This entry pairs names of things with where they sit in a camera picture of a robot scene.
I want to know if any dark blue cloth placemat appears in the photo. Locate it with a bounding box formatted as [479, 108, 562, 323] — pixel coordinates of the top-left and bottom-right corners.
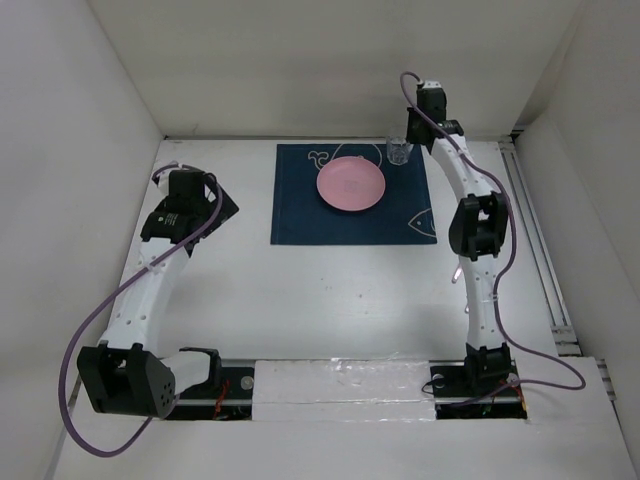
[271, 143, 437, 246]

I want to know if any pink plastic plate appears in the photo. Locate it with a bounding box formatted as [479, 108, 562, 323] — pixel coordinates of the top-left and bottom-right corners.
[316, 156, 386, 212]

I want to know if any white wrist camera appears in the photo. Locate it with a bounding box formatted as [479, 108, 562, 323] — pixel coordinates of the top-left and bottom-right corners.
[418, 80, 442, 90]
[152, 170, 170, 195]

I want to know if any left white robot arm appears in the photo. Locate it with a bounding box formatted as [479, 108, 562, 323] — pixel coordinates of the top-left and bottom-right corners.
[77, 169, 239, 418]

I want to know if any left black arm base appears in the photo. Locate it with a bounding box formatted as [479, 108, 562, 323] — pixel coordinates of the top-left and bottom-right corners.
[167, 360, 256, 421]

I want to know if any silver fork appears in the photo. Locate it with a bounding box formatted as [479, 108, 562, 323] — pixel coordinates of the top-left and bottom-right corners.
[451, 266, 462, 284]

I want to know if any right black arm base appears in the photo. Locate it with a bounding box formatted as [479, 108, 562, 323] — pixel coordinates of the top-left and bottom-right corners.
[421, 344, 528, 420]

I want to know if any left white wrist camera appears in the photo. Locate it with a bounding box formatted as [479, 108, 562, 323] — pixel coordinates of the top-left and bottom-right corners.
[152, 170, 170, 195]

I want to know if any clear plastic cup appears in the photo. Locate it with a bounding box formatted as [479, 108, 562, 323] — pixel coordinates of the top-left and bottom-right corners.
[386, 135, 412, 166]

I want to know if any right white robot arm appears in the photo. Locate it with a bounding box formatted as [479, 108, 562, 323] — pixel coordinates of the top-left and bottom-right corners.
[407, 80, 510, 394]

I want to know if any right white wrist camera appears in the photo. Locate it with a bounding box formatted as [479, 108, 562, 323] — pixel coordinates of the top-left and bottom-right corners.
[418, 80, 442, 90]

